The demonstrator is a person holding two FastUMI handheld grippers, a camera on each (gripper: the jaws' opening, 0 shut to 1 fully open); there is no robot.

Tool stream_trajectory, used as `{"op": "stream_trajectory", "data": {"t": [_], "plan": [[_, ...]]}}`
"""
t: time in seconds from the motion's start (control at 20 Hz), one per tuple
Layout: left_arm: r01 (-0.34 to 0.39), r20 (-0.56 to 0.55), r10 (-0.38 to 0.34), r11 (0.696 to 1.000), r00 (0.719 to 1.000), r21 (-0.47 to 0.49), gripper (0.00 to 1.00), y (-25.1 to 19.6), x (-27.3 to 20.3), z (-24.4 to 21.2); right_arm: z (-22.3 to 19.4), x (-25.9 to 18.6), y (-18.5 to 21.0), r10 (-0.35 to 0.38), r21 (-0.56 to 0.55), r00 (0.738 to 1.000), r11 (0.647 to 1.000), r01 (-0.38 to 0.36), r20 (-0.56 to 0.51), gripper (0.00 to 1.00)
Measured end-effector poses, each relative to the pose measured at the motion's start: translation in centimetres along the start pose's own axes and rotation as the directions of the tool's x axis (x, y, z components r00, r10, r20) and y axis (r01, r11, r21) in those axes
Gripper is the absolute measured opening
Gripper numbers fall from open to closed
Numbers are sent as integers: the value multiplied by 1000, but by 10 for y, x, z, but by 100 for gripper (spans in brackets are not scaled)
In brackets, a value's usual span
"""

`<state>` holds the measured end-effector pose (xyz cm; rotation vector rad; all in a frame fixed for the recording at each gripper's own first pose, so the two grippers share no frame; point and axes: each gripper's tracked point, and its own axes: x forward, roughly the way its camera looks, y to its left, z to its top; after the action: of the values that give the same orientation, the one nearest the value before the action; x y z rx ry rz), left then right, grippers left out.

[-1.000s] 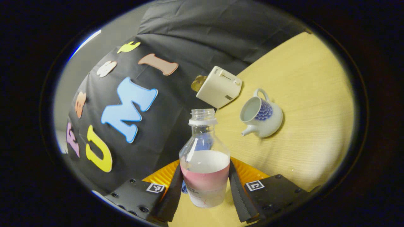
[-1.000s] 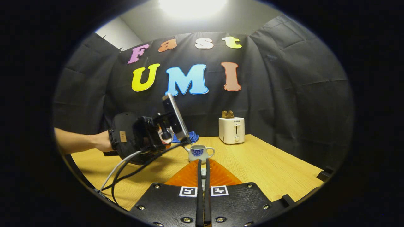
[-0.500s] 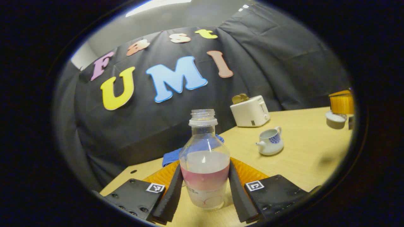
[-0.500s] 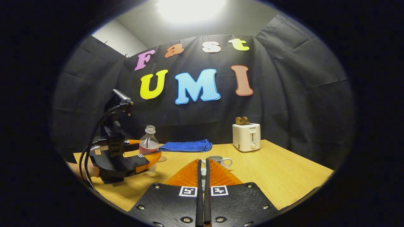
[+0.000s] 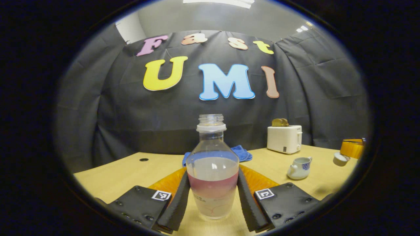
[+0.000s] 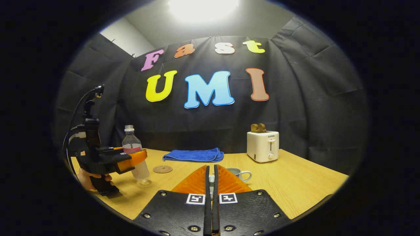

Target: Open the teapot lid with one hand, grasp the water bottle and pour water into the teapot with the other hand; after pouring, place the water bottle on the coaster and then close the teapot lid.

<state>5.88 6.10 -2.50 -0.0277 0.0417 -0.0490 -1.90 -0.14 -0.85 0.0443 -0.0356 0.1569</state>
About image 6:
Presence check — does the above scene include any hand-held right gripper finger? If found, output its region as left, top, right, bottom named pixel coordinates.
left=133, top=165, right=212, bottom=236
left=213, top=164, right=292, bottom=236

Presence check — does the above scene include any white toaster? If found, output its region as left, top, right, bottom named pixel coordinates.
left=247, top=131, right=280, bottom=163

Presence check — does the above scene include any clear water bottle pink label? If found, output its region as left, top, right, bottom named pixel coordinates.
left=122, top=125, right=151, bottom=183

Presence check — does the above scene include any blue folded towel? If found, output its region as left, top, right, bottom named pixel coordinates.
left=162, top=147, right=224, bottom=163

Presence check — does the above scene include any ceiling light panel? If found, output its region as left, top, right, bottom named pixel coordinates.
left=167, top=0, right=240, bottom=23

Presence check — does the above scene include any white blue-patterned teacup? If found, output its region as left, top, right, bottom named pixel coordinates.
left=226, top=168, right=252, bottom=183

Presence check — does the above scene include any long black gripper cable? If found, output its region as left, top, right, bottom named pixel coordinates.
left=62, top=88, right=99, bottom=172

